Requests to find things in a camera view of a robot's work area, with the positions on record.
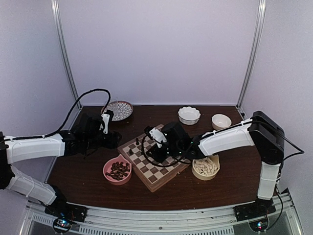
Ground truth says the pink bowl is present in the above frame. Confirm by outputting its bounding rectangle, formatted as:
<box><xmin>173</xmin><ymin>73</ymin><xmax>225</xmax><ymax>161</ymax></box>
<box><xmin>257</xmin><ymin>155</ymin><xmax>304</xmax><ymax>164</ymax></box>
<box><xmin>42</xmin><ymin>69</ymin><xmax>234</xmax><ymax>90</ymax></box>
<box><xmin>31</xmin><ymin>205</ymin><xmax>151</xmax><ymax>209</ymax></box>
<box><xmin>103</xmin><ymin>154</ymin><xmax>132</xmax><ymax>186</ymax></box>

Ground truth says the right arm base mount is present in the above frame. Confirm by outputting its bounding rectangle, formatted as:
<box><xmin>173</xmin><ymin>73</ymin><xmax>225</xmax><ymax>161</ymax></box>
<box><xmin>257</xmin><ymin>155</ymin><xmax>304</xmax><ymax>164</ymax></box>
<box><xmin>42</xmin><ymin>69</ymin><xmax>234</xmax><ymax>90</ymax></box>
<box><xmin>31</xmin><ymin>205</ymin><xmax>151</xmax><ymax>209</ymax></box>
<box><xmin>234</xmin><ymin>199</ymin><xmax>276</xmax><ymax>233</ymax></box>

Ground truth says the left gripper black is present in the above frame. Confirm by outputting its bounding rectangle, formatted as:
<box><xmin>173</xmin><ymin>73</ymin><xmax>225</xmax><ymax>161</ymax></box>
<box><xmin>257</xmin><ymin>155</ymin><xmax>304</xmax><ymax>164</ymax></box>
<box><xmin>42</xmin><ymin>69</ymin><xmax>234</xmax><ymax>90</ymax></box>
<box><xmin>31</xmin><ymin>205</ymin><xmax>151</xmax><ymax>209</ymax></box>
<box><xmin>85</xmin><ymin>130</ymin><xmax>122</xmax><ymax>150</ymax></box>

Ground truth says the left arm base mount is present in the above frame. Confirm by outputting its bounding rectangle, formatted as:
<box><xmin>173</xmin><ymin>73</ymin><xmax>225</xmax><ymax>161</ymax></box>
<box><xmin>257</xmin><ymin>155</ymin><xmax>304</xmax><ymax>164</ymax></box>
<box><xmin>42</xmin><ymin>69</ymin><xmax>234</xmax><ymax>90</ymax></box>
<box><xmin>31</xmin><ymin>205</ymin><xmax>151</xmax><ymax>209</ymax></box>
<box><xmin>42</xmin><ymin>199</ymin><xmax>88</xmax><ymax>234</ymax></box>

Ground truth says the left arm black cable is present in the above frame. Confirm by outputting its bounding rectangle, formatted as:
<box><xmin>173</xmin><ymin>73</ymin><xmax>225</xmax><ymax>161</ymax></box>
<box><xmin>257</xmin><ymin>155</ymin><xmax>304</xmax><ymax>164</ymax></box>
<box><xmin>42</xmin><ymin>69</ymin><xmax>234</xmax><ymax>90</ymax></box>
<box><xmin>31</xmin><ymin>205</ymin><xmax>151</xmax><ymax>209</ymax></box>
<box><xmin>44</xmin><ymin>88</ymin><xmax>111</xmax><ymax>138</ymax></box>

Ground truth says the aluminium frame post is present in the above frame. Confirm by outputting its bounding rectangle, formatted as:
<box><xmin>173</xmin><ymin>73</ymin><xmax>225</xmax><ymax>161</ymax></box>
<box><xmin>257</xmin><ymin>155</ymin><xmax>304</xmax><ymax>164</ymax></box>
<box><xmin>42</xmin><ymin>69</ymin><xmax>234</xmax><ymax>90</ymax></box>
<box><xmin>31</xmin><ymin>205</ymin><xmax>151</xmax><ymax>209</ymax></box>
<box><xmin>236</xmin><ymin>0</ymin><xmax>267</xmax><ymax>109</ymax></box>
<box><xmin>51</xmin><ymin>0</ymin><xmax>79</xmax><ymax>100</ymax></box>

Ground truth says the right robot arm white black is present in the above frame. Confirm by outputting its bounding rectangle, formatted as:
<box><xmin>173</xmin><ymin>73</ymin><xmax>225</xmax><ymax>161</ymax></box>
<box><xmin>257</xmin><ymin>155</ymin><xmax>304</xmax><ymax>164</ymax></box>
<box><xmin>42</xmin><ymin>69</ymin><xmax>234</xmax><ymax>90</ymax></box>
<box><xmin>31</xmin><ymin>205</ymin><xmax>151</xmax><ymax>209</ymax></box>
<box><xmin>143</xmin><ymin>111</ymin><xmax>285</xmax><ymax>216</ymax></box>

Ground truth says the patterned ceramic plate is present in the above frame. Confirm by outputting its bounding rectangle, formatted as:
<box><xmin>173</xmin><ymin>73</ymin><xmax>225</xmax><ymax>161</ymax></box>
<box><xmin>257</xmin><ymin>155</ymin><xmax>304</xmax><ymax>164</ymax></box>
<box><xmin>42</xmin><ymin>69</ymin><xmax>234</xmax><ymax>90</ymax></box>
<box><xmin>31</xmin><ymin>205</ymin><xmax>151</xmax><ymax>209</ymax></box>
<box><xmin>100</xmin><ymin>101</ymin><xmax>133</xmax><ymax>121</ymax></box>

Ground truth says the right aluminium frame post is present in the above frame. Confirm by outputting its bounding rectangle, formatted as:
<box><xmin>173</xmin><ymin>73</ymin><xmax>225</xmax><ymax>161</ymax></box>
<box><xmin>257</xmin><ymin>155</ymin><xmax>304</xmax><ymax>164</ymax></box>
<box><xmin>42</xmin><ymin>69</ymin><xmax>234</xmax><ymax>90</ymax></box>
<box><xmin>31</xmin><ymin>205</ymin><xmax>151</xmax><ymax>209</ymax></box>
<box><xmin>236</xmin><ymin>0</ymin><xmax>267</xmax><ymax>109</ymax></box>

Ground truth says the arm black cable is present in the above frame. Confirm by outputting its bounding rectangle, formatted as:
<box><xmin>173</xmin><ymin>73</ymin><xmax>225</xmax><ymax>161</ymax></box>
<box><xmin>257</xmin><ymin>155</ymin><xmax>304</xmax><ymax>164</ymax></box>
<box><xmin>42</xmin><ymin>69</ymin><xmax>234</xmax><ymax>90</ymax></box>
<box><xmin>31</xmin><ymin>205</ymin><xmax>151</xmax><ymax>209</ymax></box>
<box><xmin>281</xmin><ymin>134</ymin><xmax>305</xmax><ymax>162</ymax></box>
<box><xmin>44</xmin><ymin>88</ymin><xmax>111</xmax><ymax>138</ymax></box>

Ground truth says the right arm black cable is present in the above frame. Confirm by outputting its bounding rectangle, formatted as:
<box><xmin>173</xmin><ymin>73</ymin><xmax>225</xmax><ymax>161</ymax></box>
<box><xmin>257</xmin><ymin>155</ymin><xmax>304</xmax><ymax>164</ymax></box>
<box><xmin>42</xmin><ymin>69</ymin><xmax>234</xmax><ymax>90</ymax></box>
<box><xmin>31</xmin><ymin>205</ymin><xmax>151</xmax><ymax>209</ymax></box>
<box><xmin>281</xmin><ymin>134</ymin><xmax>305</xmax><ymax>162</ymax></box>

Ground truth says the clear drinking glass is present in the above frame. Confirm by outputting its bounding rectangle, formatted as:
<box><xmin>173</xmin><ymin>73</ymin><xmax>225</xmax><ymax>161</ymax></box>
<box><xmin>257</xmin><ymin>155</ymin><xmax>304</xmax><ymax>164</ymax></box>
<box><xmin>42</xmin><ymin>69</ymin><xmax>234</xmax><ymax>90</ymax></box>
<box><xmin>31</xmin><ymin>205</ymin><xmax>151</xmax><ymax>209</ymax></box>
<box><xmin>105</xmin><ymin>98</ymin><xmax>119</xmax><ymax>118</ymax></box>

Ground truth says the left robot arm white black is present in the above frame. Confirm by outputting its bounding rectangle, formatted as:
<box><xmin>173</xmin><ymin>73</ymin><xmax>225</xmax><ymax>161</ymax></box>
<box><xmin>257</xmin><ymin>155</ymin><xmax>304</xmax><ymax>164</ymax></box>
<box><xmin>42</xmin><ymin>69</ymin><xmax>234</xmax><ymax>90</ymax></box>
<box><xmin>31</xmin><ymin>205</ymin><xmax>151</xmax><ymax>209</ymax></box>
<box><xmin>0</xmin><ymin>110</ymin><xmax>121</xmax><ymax>217</ymax></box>

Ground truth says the small cream round bowl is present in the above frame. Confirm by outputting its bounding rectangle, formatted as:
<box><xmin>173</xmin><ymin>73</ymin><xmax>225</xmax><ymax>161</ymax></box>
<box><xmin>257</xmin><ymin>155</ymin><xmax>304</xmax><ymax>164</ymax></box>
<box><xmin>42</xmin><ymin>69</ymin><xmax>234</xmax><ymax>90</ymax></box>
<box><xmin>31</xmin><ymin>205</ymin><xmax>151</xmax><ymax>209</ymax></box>
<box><xmin>211</xmin><ymin>114</ymin><xmax>232</xmax><ymax>130</ymax></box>

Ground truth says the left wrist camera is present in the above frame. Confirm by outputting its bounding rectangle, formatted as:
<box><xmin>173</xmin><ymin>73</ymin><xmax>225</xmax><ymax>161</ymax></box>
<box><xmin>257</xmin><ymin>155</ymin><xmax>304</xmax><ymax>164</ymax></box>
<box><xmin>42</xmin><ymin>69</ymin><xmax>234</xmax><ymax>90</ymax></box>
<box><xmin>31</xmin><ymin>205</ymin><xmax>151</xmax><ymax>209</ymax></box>
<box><xmin>100</xmin><ymin>110</ymin><xmax>114</xmax><ymax>134</ymax></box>

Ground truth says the cream spouted bowl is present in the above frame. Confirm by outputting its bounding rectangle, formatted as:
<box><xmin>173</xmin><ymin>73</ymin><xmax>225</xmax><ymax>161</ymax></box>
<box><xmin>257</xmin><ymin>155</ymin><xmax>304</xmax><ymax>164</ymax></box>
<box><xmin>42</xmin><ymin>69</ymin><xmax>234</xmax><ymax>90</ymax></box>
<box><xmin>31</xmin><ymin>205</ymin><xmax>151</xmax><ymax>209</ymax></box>
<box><xmin>191</xmin><ymin>155</ymin><xmax>220</xmax><ymax>181</ymax></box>

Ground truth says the left aluminium frame post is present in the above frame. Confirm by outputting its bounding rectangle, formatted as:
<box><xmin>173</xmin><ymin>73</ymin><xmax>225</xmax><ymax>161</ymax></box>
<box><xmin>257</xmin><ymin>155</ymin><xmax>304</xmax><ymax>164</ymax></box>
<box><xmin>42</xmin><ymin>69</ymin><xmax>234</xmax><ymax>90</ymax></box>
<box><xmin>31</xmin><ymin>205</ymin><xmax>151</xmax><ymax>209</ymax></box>
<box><xmin>51</xmin><ymin>0</ymin><xmax>79</xmax><ymax>100</ymax></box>

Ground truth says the wooden chess board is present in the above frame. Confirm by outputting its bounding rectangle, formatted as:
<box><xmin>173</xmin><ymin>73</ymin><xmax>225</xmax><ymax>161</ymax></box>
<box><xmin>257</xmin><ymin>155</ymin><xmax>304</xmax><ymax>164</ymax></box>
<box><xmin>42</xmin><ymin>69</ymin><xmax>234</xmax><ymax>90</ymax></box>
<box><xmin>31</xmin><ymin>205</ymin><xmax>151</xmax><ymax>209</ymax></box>
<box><xmin>118</xmin><ymin>122</ymin><xmax>191</xmax><ymax>192</ymax></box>

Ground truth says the white scalloped bowl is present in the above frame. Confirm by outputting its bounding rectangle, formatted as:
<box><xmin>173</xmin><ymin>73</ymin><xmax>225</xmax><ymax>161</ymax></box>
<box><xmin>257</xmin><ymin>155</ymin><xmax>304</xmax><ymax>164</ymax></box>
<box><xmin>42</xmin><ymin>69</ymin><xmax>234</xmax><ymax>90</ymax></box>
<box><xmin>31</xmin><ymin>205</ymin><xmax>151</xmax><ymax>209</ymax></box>
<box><xmin>178</xmin><ymin>106</ymin><xmax>201</xmax><ymax>125</ymax></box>

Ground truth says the front aluminium rail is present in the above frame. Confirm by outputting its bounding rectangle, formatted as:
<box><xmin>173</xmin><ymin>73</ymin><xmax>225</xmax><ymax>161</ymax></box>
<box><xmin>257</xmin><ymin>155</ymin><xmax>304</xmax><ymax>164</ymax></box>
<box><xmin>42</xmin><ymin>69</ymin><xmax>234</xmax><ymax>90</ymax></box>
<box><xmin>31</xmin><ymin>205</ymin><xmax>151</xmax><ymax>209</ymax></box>
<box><xmin>18</xmin><ymin>193</ymin><xmax>304</xmax><ymax>235</ymax></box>

